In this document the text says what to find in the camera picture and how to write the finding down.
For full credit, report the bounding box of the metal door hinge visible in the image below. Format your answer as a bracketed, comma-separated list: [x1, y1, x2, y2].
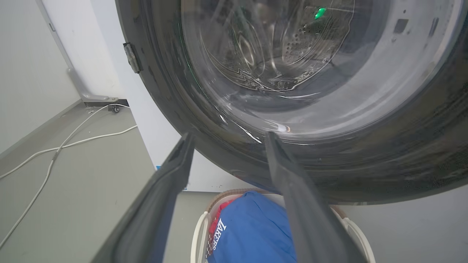
[123, 42, 141, 74]

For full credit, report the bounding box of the white cable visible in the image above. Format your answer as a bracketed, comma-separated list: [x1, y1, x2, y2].
[0, 125, 138, 179]
[0, 103, 130, 249]

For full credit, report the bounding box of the white laundry basket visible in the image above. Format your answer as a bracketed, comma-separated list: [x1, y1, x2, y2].
[190, 188, 376, 263]

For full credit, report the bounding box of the white washing machine body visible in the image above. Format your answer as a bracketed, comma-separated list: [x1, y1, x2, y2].
[90, 0, 256, 193]

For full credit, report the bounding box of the red checkered garment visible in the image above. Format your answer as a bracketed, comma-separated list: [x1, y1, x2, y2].
[205, 199, 236, 258]

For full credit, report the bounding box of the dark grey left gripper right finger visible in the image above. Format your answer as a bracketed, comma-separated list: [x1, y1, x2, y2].
[264, 131, 367, 263]

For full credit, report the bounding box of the blue Lakers garment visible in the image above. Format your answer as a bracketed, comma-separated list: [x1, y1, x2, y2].
[207, 191, 297, 263]

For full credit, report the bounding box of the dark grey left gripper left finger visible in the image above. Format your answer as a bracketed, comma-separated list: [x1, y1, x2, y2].
[90, 132, 195, 263]

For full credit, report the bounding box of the white panel with caster wheel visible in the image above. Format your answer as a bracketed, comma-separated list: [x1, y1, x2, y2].
[35, 0, 129, 113]

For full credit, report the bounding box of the round black washing machine door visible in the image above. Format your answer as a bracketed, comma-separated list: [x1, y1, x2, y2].
[115, 0, 468, 205]

